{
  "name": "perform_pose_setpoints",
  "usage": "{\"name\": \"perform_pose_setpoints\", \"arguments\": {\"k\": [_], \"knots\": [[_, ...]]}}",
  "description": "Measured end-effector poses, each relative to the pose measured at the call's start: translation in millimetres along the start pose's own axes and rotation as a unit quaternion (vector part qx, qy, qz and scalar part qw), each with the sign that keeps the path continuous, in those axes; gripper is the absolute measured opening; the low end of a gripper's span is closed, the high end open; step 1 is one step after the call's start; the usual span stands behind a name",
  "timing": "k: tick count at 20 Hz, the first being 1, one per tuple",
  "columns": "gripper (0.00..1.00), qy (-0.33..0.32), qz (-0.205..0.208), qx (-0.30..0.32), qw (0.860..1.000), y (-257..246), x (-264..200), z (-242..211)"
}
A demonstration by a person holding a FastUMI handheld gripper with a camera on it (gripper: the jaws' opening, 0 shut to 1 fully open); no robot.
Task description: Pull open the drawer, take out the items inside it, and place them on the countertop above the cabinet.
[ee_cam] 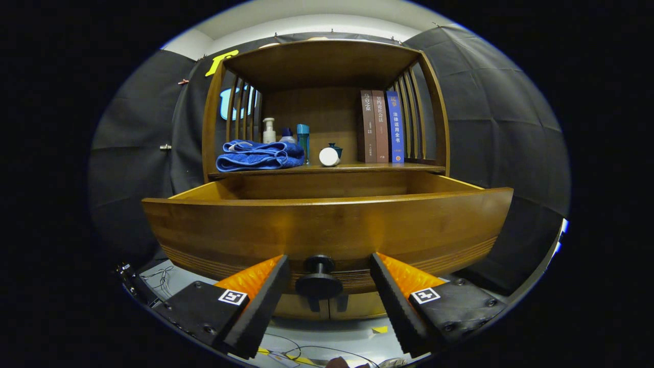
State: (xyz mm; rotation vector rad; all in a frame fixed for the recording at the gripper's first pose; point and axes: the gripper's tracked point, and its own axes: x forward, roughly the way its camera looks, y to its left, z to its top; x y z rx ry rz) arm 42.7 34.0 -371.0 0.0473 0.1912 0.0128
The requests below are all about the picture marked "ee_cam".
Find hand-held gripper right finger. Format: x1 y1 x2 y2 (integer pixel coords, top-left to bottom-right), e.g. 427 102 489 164
370 252 509 358

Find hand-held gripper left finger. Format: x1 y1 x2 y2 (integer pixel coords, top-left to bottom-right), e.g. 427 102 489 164
153 255 292 360

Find wooden drawer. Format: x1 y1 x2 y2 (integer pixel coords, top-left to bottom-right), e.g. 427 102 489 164
142 171 514 300

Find wooden cabinet door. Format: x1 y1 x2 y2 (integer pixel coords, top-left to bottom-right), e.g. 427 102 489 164
273 294 329 321
330 292 387 320

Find wooden countertop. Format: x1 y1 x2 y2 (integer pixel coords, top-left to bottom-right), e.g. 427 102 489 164
207 156 446 180

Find wooden cabinet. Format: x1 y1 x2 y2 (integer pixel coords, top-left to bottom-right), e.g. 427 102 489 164
202 39 451 321

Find blue folded towel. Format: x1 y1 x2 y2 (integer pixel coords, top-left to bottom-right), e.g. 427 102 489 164
216 140 306 173

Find slim teal bottle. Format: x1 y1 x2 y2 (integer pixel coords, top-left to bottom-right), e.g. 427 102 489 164
296 124 311 165

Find blue book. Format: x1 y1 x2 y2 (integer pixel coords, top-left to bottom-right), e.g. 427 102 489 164
386 91 405 164

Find reddish brown book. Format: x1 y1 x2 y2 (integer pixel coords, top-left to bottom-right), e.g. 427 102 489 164
372 90 390 164

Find dark brown book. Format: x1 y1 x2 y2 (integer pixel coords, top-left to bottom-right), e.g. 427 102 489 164
360 90 378 164

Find black backdrop cloth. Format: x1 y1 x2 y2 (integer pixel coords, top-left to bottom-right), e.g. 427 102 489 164
87 23 570 297

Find black floor cable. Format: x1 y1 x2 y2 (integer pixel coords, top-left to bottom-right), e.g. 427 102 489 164
258 332 381 368

